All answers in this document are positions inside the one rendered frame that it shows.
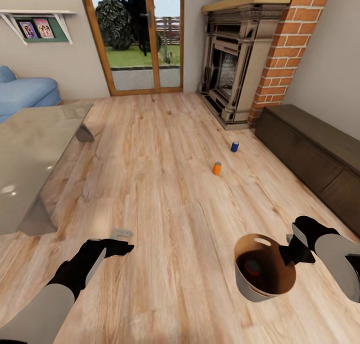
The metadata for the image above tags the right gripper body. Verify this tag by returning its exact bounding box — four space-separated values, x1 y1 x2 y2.
278 241 316 264

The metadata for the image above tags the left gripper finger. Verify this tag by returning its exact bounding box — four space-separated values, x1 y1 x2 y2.
126 244 134 253

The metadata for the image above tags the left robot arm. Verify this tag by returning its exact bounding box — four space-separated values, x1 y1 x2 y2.
0 228 134 344

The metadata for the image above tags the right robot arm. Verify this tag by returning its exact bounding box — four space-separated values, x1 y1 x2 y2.
278 215 360 303

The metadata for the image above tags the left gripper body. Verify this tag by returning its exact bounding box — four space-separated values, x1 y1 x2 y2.
105 238 128 257

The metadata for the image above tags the trash can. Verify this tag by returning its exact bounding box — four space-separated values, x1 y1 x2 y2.
234 233 297 303

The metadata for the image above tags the can of soda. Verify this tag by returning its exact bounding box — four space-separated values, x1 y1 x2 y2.
231 141 239 152
242 259 261 284
213 162 222 175

